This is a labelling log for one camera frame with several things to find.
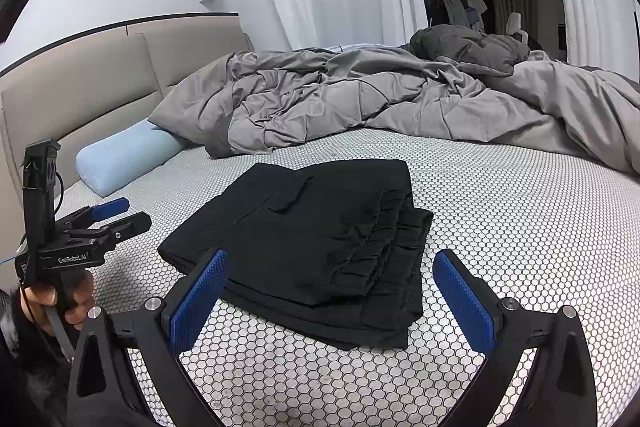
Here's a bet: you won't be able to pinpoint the white honeycomb mattress bed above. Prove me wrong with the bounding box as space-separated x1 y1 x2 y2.
59 126 640 427

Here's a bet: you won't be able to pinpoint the black pants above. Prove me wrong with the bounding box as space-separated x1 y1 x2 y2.
157 159 435 351

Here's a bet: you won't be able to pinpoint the clothes rack with garments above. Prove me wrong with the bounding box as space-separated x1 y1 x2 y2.
424 0 490 32

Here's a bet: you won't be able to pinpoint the grey quilted duvet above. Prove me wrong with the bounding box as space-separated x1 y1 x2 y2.
148 43 640 178

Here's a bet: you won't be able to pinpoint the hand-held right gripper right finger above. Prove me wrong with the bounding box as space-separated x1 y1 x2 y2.
432 249 599 427

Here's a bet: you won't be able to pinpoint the dark grey blanket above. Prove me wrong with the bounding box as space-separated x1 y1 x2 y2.
407 25 532 76

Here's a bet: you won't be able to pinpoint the beige padded headboard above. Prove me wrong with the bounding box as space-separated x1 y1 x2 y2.
0 14 257 253

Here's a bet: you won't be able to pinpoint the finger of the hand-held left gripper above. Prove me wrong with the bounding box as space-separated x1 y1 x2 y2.
64 212 153 249
54 197 132 230

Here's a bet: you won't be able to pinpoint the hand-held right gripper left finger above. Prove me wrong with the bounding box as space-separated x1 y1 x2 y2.
66 248 231 427

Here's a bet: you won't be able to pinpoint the white chair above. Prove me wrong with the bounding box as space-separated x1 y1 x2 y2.
504 12 530 42

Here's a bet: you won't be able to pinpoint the person's left forearm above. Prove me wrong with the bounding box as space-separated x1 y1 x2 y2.
0 288 76 427

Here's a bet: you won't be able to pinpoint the light blue pillow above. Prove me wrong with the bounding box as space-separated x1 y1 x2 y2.
74 119 189 198

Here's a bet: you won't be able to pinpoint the person's left hand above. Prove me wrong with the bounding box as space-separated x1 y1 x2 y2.
19 268 97 339

